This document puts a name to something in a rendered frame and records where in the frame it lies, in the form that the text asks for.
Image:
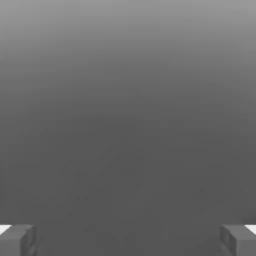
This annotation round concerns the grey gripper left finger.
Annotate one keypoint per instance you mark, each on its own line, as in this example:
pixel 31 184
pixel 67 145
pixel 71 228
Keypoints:
pixel 14 242

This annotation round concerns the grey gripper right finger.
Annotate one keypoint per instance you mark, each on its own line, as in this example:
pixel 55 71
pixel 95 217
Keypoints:
pixel 242 243

